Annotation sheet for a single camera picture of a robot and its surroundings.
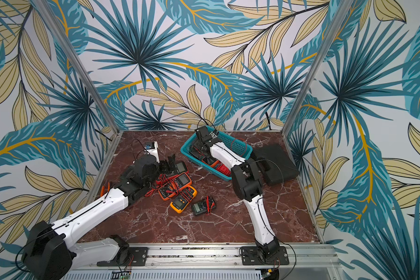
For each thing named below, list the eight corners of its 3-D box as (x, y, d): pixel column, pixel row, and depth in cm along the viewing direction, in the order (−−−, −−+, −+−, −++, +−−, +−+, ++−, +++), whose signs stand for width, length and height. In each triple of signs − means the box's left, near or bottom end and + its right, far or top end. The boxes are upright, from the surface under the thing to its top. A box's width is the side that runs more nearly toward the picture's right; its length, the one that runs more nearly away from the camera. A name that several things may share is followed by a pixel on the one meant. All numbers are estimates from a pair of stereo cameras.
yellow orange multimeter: (170, 206, 88) (168, 203, 85) (188, 186, 96) (188, 182, 92) (179, 214, 86) (178, 212, 83) (198, 193, 93) (197, 189, 90)
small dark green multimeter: (199, 220, 84) (199, 218, 81) (191, 209, 88) (190, 205, 85) (216, 207, 89) (217, 204, 85) (207, 196, 92) (207, 193, 89)
